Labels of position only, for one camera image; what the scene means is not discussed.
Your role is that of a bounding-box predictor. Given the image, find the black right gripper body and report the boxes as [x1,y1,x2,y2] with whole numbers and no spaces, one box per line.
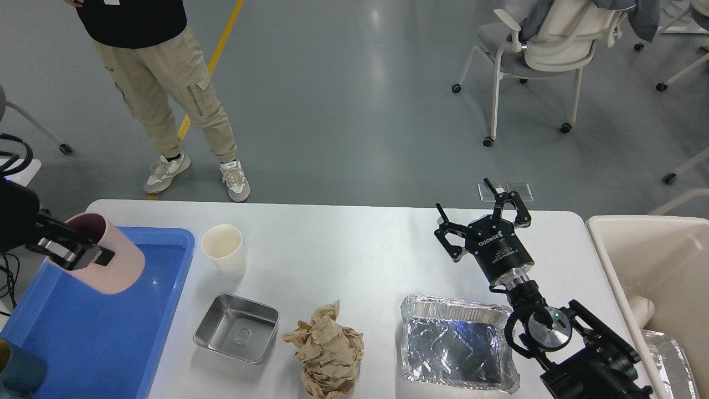
[466,215,535,287]

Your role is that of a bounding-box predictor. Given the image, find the square steel tray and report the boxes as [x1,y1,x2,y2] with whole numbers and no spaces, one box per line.
[193,294,280,365]

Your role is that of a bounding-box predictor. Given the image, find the person in beige trousers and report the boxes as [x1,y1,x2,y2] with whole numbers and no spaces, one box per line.
[69,1,250,202]

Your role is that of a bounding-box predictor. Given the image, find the blue plastic tray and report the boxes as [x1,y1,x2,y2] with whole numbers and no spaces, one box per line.
[2,227,195,398]

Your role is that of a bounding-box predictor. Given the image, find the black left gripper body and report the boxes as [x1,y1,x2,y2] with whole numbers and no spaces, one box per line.
[1,180,42,253]

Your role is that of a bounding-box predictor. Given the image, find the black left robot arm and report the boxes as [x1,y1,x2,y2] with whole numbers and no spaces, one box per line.
[1,133,116,271]

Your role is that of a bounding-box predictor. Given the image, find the black cable at left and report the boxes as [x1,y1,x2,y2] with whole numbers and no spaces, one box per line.
[0,252,20,316]

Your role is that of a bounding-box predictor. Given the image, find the white paper cup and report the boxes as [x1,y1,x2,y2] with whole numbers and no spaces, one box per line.
[201,224,246,279]

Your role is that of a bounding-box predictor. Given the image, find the grey jacket on chair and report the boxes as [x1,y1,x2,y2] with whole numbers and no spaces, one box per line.
[519,1,660,42]

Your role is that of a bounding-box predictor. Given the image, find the white office chair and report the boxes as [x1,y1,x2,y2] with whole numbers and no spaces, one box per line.
[451,1,628,147]

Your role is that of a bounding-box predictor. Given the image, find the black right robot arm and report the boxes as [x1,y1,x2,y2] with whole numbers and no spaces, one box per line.
[434,178,654,398]

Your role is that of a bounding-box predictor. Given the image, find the crumpled brown paper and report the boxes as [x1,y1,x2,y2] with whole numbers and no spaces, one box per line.
[282,301,364,398]

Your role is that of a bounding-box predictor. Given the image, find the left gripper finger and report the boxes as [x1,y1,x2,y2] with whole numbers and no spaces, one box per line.
[28,214,116,271]

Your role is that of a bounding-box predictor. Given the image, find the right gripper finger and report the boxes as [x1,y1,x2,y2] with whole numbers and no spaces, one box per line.
[434,203,477,263]
[483,178,532,230]

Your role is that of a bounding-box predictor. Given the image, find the aluminium foil container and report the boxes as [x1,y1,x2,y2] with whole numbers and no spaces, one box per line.
[400,294,521,394]

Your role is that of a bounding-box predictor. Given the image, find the white side table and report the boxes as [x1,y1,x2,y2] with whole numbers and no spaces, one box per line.
[0,158,52,222]

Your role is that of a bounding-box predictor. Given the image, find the clear floor socket cover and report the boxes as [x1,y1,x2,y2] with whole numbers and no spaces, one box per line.
[477,182,534,202]

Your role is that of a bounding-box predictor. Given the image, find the chair base at left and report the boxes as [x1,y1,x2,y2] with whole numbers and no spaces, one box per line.
[0,85,74,156]

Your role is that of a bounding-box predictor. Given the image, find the chair legs at right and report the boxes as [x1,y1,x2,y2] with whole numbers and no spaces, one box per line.
[634,0,709,217]

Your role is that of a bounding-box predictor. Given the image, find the teal cup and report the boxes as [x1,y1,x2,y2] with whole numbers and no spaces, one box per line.
[1,339,47,398]

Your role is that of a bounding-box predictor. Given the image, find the beige plastic bin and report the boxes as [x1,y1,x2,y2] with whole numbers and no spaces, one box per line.
[587,215,708,398]

